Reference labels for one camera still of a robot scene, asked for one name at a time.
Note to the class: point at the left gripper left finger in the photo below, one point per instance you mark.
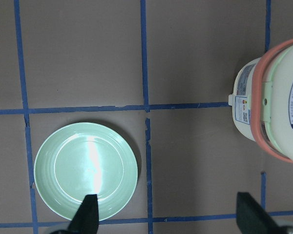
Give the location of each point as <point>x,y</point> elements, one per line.
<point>86,219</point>

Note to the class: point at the green plate near left arm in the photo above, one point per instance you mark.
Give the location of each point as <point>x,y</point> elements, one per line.
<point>84,159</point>

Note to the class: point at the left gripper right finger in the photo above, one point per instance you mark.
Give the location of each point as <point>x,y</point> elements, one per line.
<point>251,218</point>

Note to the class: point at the white rice cooker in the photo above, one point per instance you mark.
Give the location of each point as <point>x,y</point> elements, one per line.
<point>262,101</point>

